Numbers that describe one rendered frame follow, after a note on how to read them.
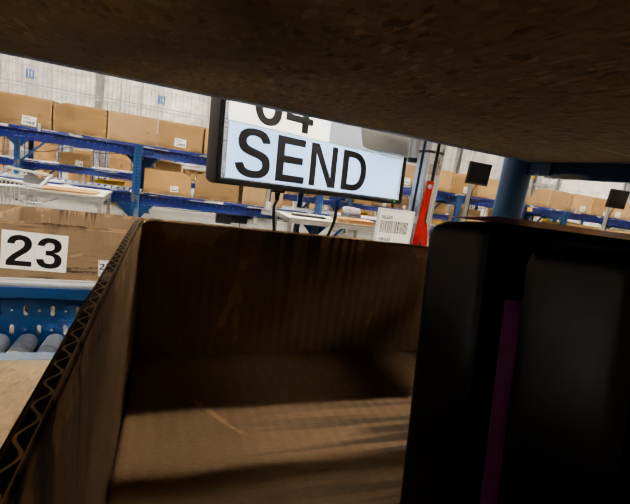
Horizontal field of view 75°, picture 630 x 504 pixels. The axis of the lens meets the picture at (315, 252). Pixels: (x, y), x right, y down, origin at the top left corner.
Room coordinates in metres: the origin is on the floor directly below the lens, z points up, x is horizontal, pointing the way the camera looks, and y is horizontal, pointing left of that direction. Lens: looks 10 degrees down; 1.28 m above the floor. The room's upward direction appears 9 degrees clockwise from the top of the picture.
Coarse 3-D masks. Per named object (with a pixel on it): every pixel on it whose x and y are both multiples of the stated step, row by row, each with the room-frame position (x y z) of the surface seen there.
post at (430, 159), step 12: (420, 144) 0.87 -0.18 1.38; (432, 144) 0.84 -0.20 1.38; (420, 156) 0.87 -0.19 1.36; (432, 156) 0.84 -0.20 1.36; (420, 168) 0.86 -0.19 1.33; (432, 168) 0.85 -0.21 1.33; (420, 180) 0.85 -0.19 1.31; (432, 180) 0.85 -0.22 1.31; (420, 192) 0.84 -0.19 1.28; (432, 192) 0.85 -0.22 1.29; (420, 204) 0.84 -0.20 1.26; (432, 204) 0.85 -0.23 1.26
